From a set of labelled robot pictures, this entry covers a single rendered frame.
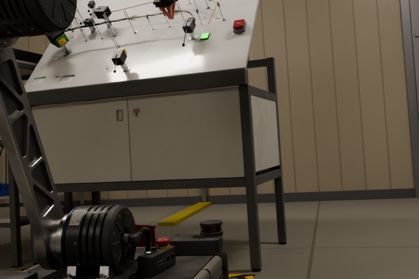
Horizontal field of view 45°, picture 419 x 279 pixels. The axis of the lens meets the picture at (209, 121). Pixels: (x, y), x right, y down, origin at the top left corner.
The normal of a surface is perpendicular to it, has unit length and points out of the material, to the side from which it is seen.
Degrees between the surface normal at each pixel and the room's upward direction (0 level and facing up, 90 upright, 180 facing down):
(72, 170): 90
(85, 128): 90
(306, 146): 90
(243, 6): 49
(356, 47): 90
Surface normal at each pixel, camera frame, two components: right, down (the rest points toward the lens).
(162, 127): -0.34, -0.02
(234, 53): -0.29, -0.67
